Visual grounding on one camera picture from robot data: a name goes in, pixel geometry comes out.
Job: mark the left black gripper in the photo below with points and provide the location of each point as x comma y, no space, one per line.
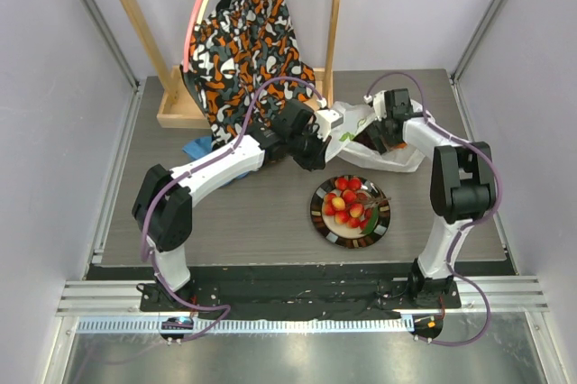
317,160

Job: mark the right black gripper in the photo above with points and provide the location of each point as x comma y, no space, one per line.
376,138

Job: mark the white plastic bag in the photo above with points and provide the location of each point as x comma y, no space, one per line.
346,143

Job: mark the red lychee fruit bunch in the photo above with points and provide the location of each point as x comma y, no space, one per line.
353,207

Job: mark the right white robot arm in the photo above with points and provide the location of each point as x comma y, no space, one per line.
463,189

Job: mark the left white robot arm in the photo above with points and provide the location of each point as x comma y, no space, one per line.
163,208

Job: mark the striped rim ceramic plate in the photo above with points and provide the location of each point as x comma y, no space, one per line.
314,212

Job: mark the camouflage patterned cloth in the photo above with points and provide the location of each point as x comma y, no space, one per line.
244,53

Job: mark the blue cloth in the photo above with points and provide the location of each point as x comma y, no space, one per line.
198,148

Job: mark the wooden hanger rack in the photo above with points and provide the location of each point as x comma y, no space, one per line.
177,108

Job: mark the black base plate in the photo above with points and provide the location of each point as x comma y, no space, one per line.
288,292

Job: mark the white slotted cable duct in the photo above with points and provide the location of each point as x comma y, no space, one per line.
152,324

